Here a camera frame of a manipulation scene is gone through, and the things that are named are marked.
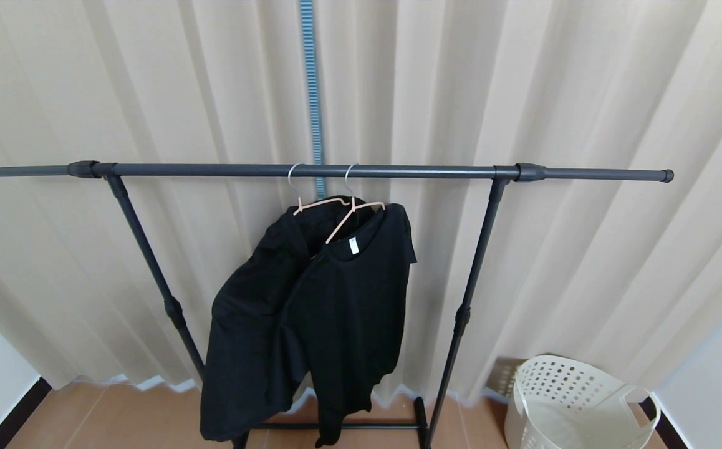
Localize pink clothes hanger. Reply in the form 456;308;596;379
287;163;354;217
325;163;387;245

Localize black garment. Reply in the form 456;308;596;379
267;203;418;448

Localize black shorts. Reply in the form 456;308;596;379
200;196;362;442

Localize black clothes rack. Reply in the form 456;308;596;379
0;161;675;449

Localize white laundry basket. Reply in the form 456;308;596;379
503;355;661;449

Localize beige curtain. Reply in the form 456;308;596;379
0;0;722;406

